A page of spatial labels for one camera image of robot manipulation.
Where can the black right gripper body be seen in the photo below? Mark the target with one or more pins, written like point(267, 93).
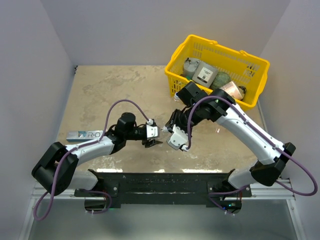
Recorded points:
point(180, 118)

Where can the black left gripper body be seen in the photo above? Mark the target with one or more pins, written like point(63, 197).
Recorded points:
point(145, 141)

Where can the clear plastic bottle small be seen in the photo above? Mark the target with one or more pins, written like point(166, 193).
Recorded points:
point(164, 129)

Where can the blue white cap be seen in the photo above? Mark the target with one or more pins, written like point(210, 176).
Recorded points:
point(176, 97)

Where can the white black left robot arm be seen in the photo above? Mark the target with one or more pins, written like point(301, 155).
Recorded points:
point(56, 169)

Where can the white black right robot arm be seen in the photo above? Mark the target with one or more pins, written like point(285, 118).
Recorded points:
point(219, 107)

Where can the grey wrapped tissue roll rear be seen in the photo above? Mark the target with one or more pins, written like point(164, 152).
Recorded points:
point(190, 66)

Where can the green netted melon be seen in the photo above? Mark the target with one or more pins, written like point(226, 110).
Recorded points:
point(221, 79)

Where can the pink white tissue roll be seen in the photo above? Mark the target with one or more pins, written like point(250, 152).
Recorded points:
point(237, 92)

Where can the blue silver flat box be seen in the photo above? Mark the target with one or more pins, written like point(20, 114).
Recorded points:
point(83, 136)

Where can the yellow plastic shopping basket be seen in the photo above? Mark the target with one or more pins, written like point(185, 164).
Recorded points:
point(244, 69)

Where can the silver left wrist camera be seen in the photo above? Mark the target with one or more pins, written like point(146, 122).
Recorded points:
point(152, 132)

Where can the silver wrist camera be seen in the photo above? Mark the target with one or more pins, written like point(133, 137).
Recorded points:
point(178, 139)
point(152, 132)

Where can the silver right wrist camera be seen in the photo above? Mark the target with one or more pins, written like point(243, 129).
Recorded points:
point(178, 139)

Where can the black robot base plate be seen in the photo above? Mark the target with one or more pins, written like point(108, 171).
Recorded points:
point(117, 189)

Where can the aluminium frame rail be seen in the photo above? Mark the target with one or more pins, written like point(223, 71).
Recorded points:
point(278, 191)

